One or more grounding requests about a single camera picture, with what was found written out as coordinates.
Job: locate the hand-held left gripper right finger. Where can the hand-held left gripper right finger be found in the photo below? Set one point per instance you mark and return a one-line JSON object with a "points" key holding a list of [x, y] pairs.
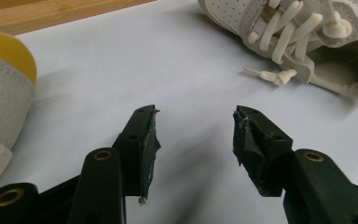
{"points": [[261, 149]]}

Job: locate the white shoe with yellow insole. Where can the white shoe with yellow insole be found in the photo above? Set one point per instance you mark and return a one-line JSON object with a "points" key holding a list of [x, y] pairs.
{"points": [[3, 102], [298, 37]]}

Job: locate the wooden shoe rack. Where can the wooden shoe rack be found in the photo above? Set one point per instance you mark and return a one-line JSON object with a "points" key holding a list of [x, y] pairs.
{"points": [[43, 14]]}

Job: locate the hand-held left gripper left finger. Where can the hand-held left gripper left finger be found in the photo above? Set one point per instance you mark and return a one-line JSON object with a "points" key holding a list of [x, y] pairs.
{"points": [[136, 149]]}

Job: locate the white paper sheet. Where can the white paper sheet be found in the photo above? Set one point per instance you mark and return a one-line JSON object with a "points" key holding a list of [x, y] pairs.
{"points": [[183, 77]]}

